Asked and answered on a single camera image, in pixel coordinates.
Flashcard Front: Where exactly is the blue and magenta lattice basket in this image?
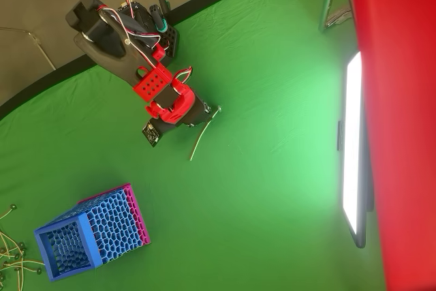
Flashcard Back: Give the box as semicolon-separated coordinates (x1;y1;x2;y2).
33;183;152;282

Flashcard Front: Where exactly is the green cloth with black rim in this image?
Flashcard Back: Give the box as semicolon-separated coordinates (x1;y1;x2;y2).
0;0;388;291

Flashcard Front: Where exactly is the black LED light panel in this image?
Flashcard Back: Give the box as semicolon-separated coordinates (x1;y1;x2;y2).
336;50;374;249

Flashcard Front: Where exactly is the clear plastic piece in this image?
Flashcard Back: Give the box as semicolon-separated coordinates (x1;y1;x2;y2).
325;6;352;29

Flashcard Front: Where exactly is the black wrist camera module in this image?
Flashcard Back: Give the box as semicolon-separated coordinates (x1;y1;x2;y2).
142;117;178;149

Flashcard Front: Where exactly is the black clamp with teal ring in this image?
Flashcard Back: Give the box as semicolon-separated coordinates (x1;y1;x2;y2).
149;0;171;35

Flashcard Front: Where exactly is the thin white cable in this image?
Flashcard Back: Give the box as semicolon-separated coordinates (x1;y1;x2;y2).
0;27;57;71

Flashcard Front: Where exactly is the red blurred mount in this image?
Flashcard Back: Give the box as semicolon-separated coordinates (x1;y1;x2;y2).
347;0;436;291

